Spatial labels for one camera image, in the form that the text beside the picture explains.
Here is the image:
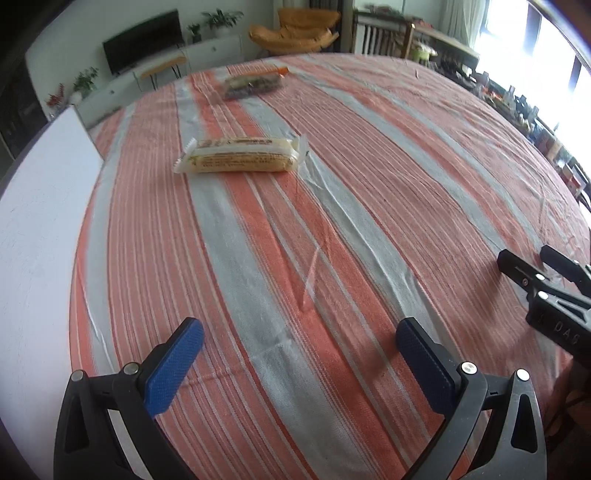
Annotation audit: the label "cream cake bar packet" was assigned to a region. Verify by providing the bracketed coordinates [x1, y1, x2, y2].
[173, 136, 309, 175]

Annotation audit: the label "white cardboard box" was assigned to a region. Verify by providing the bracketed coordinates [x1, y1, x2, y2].
[0, 105, 106, 462]

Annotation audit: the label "green plant in white vase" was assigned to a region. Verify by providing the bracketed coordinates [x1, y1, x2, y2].
[69, 67, 100, 104]

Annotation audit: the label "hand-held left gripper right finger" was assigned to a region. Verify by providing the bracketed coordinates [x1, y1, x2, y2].
[395, 316, 548, 480]

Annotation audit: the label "white curtain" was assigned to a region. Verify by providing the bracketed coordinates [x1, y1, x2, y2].
[438, 0, 481, 47]

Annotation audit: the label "clear bag with orange strip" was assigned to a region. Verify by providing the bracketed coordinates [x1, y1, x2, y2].
[223, 66, 289, 100]

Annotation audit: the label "wooden stool with black legs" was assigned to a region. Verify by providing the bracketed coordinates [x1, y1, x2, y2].
[134, 53, 190, 90]

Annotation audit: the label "orange grey striped tablecloth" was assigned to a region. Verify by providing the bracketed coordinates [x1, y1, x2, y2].
[69, 52, 591, 480]

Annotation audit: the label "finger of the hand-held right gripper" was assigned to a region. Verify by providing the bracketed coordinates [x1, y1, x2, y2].
[540, 244, 591, 296]
[498, 249, 563, 300]

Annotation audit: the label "window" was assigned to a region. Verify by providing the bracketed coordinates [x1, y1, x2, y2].
[475, 0, 591, 153]

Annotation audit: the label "large potted green plant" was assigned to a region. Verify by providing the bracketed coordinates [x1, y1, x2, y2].
[202, 8, 243, 38]

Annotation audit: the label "orange lounge chair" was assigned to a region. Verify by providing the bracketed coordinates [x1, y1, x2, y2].
[249, 7, 341, 54]

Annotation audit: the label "dark glass cabinet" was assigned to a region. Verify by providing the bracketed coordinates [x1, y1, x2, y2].
[0, 55, 49, 158]

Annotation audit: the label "black television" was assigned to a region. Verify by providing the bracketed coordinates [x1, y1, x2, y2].
[102, 9, 182, 76]

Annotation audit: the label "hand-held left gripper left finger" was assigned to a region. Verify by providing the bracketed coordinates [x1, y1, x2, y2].
[54, 318, 206, 480]

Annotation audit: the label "row of bottles and jars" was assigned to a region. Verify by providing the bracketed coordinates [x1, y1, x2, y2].
[434, 60, 591, 199]

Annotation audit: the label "red flowers in vase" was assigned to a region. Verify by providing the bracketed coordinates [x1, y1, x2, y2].
[46, 83, 68, 116]

